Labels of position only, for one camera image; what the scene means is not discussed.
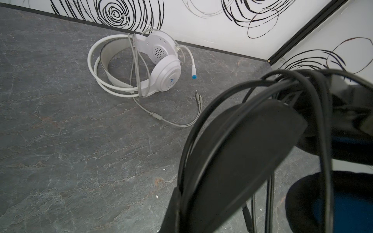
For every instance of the black blue headphones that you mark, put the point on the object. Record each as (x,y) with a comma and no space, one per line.
(243,136)

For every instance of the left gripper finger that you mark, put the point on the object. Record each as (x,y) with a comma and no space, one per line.
(171,221)

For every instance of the white headphones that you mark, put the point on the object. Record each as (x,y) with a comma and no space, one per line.
(160,47)

